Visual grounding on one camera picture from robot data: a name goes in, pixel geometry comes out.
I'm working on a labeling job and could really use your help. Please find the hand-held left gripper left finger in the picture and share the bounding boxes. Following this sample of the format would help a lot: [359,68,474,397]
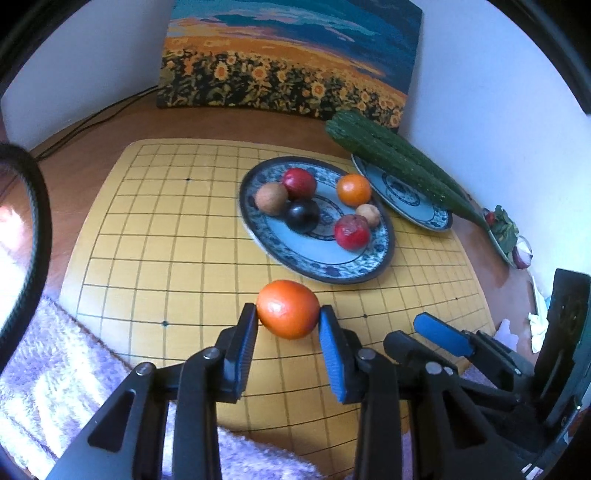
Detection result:
[46,302,259,480]

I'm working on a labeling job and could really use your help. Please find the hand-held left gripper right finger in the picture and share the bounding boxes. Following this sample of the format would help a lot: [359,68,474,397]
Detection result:
[318,305,527,480]

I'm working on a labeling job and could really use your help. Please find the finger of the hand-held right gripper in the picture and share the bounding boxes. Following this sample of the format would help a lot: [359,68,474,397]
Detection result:
[383,330,520,411]
[413,312,536,379]

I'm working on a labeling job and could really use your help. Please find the large orange tangerine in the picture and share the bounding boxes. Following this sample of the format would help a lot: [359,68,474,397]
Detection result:
[256,280,321,340]

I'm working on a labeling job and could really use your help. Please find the large blue patterned plate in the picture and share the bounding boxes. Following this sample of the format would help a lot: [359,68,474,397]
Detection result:
[238,156,396,285]

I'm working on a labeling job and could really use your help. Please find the wrinkled red jujube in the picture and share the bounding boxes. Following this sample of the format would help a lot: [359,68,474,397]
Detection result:
[334,214,371,252]

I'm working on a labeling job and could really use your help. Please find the small tan longan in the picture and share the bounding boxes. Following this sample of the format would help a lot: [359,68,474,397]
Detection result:
[355,203,382,229]

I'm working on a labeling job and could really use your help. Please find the dark purple plum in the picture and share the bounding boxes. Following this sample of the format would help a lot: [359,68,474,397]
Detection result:
[283,199,321,234]

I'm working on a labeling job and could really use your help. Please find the large tan longan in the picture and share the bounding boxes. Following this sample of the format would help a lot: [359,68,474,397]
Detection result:
[254,182,290,217]

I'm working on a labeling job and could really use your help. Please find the small orange tangerine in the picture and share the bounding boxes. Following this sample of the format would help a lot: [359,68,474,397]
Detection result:
[336,174,373,208]

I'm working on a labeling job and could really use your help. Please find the red speckled apple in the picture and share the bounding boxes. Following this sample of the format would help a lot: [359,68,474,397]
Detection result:
[282,168,317,202]

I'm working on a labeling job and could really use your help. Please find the white crumpled tissue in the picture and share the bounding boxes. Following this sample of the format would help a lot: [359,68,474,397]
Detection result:
[527,311,550,354]

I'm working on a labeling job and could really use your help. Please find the red onion piece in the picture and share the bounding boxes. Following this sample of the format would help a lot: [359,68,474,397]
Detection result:
[512,235,534,269]

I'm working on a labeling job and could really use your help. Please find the small white dish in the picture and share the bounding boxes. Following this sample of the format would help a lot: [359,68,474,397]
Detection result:
[482,208,520,268]

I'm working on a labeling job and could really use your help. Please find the green leafy salad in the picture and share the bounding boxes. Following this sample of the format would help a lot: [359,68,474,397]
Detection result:
[492,206,520,252]

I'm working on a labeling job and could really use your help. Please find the small blue patterned plate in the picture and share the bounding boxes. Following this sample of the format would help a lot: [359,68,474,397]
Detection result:
[351,152,454,230]

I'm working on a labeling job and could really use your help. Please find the yellow grid game board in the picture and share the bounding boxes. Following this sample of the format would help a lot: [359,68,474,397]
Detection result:
[60,138,497,437]

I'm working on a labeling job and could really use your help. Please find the green bumpy cucumber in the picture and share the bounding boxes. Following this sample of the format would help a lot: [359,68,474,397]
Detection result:
[397,134,472,204]
[325,110,492,229]

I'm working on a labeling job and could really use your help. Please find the purple fluffy towel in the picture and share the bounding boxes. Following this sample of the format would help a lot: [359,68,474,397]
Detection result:
[0,295,324,480]

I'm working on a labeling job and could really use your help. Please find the sunflower field painting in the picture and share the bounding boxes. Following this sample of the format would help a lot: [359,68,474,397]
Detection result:
[156,0,424,136]

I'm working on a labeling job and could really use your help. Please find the black ring lamp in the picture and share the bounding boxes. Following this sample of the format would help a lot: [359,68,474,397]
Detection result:
[0,143,52,361]

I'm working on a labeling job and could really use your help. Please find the black cable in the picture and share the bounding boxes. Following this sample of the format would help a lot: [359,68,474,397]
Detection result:
[30,84,161,161]

